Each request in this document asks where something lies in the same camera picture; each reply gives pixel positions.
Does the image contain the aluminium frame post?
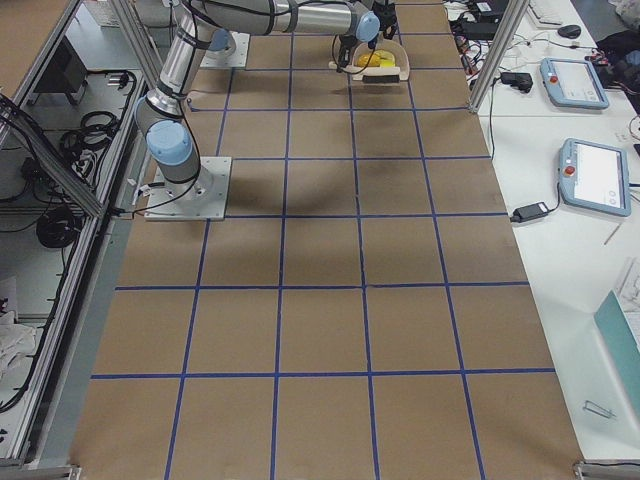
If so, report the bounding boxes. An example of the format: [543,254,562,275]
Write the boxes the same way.
[468,0,528,113]

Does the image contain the black power adapter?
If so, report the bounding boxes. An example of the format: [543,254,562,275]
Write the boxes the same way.
[510,202,550,223]

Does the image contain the teal folder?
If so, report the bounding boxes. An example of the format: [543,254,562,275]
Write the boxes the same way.
[594,291,639,409]

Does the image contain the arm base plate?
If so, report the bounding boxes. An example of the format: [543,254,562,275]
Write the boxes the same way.
[201,30,250,69]
[143,156,232,221]

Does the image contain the beige dustpan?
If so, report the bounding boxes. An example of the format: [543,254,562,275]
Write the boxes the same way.
[346,39,410,85]

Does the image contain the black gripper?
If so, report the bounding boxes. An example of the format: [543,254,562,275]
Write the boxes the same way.
[335,37,358,70]

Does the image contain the near teach pendant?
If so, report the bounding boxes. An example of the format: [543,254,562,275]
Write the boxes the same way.
[558,138,631,217]

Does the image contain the yellow sponge wedge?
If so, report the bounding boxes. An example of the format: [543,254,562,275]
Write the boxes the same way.
[374,50,396,68]

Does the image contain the white hand brush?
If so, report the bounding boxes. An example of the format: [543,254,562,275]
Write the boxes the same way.
[328,61,409,85]

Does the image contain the teach pendant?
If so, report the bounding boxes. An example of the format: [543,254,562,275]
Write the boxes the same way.
[558,138,631,217]
[539,57,609,110]

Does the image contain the brown potato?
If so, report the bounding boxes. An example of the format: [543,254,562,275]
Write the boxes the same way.
[355,51,381,68]

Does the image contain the black computer mouse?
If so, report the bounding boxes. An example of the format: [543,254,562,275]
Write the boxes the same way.
[557,24,582,40]

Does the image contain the far teach pendant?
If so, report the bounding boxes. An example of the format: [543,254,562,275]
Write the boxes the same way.
[539,57,609,110]

